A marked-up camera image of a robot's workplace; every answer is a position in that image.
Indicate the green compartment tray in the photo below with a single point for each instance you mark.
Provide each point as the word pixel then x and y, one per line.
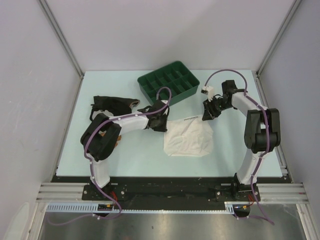
pixel 175 76

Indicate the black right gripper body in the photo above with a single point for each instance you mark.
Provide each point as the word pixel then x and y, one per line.
pixel 216 106

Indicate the front aluminium rail left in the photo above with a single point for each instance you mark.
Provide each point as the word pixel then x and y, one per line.
pixel 52 192

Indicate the white cable duct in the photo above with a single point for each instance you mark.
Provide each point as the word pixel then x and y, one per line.
pixel 106 208

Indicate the black underwear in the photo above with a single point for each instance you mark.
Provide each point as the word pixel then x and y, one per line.
pixel 115 105

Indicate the orange brown underwear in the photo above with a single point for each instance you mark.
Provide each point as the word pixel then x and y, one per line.
pixel 118 138

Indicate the front aluminium rail right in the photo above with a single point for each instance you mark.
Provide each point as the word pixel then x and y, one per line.
pixel 282 193

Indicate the right aluminium corner post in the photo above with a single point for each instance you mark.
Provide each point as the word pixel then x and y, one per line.
pixel 279 35

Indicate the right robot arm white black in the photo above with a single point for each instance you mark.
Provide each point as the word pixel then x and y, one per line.
pixel 262 132

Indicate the aluminium rail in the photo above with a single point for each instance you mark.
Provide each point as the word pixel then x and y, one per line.
pixel 52 192
pixel 282 193

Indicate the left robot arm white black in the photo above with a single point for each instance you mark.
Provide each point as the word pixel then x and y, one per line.
pixel 100 138

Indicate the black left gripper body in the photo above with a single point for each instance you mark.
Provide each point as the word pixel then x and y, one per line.
pixel 161 124

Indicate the white underwear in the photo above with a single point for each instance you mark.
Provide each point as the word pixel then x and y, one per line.
pixel 188 137

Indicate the aluminium corner post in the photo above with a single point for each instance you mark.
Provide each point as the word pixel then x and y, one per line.
pixel 279 35
pixel 49 14

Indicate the left aluminium corner post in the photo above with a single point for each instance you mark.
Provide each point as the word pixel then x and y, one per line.
pixel 49 14

